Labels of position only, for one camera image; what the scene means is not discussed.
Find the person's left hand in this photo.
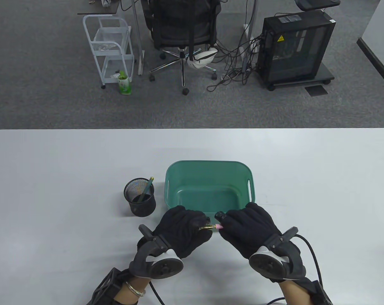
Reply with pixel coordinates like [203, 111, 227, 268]
[153, 205, 213, 259]

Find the person's right hand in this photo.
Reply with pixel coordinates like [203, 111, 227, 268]
[215, 203, 283, 260]

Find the green plastic basket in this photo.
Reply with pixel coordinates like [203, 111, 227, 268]
[164, 160, 256, 234]

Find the green fountain pen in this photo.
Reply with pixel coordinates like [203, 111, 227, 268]
[139, 177, 155, 202]

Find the person's left forearm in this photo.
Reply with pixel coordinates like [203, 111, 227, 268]
[114, 276, 154, 305]

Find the person's right forearm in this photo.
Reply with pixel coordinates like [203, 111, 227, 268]
[279, 280, 316, 305]

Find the grey right hand tracker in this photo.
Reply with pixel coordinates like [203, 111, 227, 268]
[248, 226, 307, 282]

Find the grey hand tracker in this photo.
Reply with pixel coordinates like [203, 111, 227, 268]
[248, 226, 307, 282]
[129, 224, 184, 280]

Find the grey left hand tracker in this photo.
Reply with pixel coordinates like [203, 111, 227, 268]
[129, 224, 184, 280]

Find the black mesh pen holder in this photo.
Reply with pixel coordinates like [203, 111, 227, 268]
[124, 178, 156, 218]

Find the black floor plate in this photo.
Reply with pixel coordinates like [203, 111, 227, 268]
[305, 85, 328, 97]

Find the green plastic bottle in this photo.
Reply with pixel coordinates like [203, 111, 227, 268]
[117, 71, 132, 95]

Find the white helmet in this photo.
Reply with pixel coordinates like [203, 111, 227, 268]
[186, 48, 218, 69]

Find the black wheeled platform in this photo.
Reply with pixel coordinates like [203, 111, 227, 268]
[255, 62, 335, 92]

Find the black computer tower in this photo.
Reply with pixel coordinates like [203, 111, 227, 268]
[257, 10, 337, 86]

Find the white desk leg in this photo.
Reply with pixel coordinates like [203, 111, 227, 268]
[132, 0, 145, 76]
[243, 0, 259, 64]

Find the black office chair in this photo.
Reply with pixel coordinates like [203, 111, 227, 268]
[141, 0, 222, 96]

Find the white rolling cart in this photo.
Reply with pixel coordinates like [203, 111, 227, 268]
[83, 15, 135, 89]

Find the black stand base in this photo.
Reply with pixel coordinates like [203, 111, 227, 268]
[295, 0, 341, 11]

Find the dark desk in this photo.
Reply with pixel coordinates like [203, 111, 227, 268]
[77, 0, 121, 15]

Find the black right glove cable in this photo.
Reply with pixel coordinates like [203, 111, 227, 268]
[265, 234, 323, 305]

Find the black glove cable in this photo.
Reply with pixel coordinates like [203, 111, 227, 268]
[265, 234, 323, 305]
[149, 281, 167, 305]

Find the black left glove cable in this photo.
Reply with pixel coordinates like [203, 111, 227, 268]
[149, 281, 167, 305]

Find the silver bracelet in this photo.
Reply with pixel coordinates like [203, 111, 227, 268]
[125, 281, 147, 297]

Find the black left wrist mount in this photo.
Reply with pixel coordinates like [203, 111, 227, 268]
[92, 268, 130, 305]

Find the black wrist mount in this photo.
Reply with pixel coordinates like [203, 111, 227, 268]
[303, 279, 334, 305]
[92, 268, 130, 305]

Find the black right wrist mount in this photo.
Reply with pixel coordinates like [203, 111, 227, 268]
[303, 279, 334, 305]

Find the tangle of black cables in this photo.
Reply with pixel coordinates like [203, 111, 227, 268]
[206, 32, 265, 92]

